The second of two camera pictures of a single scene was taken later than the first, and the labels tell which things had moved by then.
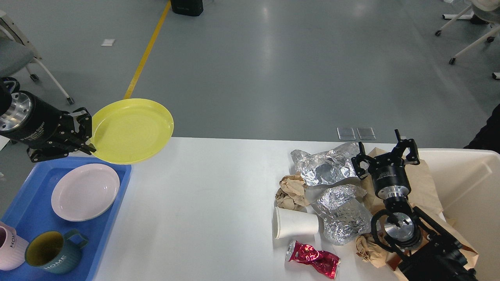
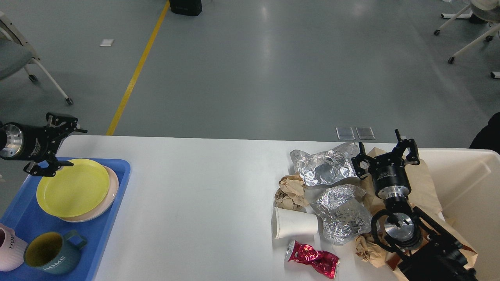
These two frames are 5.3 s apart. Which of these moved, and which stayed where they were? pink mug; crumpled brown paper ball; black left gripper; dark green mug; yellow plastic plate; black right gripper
Moved: yellow plastic plate; black left gripper
Stayed: crumpled brown paper ball; dark green mug; black right gripper; pink mug
